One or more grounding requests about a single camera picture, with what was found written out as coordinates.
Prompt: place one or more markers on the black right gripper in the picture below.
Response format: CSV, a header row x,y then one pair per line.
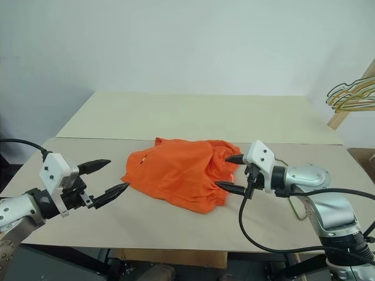
x,y
256,178

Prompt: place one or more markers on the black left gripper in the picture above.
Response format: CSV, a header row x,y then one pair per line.
x,y
73,199

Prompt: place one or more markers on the orange shorts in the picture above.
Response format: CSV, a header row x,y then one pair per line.
x,y
175,172

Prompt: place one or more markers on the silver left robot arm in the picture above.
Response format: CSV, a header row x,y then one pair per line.
x,y
17,205

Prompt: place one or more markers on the light wooden clothes rack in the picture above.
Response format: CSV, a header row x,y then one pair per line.
x,y
340,120

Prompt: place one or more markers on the brown cardboard box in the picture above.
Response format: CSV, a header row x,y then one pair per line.
x,y
360,164

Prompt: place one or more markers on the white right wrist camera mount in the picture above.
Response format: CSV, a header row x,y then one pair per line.
x,y
259,156

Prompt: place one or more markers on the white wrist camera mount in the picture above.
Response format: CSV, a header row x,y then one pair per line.
x,y
54,169
259,156

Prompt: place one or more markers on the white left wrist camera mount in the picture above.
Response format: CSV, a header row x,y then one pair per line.
x,y
54,169

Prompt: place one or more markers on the black table frame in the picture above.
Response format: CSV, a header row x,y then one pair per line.
x,y
260,265

